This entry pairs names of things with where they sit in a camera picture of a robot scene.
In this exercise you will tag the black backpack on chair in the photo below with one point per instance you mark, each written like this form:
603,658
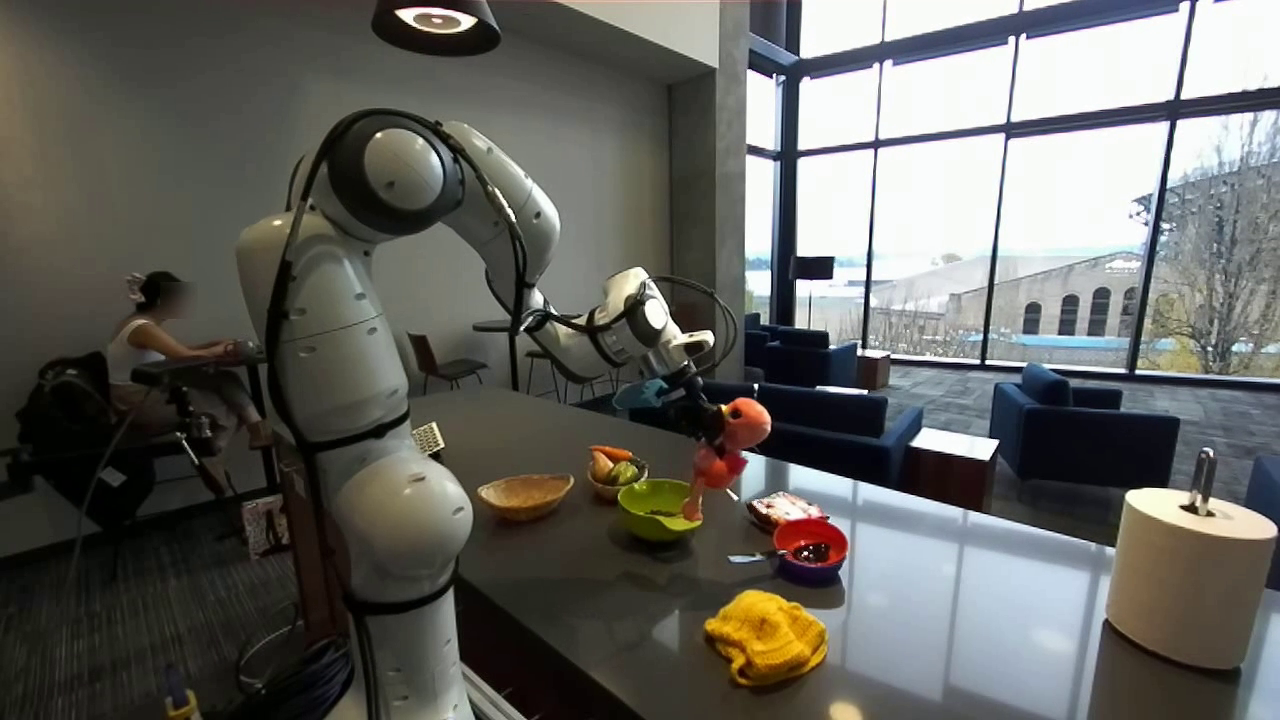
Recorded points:
72,425

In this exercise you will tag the yellow cloth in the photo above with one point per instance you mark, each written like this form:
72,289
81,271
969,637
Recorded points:
765,641

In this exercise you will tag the pink plush toy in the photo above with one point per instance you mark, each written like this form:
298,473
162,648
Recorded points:
747,422

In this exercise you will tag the small wooden side table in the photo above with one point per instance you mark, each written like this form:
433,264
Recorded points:
872,369

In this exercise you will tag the white paper towel roll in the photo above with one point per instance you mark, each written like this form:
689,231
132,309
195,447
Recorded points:
1184,587

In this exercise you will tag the red snack packet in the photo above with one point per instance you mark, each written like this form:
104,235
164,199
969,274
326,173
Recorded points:
783,509

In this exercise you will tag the white printed bag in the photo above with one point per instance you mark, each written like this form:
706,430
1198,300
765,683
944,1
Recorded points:
267,521

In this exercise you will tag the wooden side table white top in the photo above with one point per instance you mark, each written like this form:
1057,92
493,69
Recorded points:
948,461

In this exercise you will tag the round dark bistro table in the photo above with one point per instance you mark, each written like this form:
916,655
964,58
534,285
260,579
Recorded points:
496,326

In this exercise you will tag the green plastic bowl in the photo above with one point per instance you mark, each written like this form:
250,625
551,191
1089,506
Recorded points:
651,521

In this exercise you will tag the black window frame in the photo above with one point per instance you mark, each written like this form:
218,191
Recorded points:
790,202

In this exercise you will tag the black hanging monitor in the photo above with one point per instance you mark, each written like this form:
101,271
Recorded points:
814,271

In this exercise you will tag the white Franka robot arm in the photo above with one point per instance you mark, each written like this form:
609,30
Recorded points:
333,347

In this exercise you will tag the dark lounge chair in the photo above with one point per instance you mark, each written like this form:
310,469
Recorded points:
438,363

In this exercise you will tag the seated person in white top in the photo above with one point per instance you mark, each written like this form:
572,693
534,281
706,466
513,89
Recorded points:
140,347

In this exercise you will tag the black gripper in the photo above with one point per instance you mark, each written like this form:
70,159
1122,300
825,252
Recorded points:
689,393

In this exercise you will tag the red bowl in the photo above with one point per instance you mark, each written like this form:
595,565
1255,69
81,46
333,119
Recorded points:
819,539

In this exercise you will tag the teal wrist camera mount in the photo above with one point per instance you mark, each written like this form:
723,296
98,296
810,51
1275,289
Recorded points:
640,397

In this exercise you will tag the orange toy carrot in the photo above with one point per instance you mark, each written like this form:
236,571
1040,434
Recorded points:
617,452

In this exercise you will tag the long dark blue sofa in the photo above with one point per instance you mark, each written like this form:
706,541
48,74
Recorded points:
825,425

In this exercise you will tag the black pendant lamp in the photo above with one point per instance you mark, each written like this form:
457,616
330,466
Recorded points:
433,26

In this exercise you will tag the dark blue armchair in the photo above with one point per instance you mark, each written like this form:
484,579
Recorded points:
1267,488
802,363
1066,441

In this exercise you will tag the round dark cafe table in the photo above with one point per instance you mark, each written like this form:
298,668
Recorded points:
203,369

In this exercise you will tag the green toy vegetable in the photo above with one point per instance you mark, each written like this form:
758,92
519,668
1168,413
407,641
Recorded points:
628,473

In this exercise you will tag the small yellow floor object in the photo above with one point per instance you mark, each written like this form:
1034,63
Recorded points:
181,704

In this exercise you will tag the metal paper towel holder rod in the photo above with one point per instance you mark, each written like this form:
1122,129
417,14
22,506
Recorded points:
1205,476

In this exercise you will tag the woven basket with vegetables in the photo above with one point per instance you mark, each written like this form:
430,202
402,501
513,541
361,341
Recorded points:
603,488

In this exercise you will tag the tan wooden bowl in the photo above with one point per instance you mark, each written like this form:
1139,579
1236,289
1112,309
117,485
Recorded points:
524,496

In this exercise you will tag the tan toy vegetable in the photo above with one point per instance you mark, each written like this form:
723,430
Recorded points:
603,469

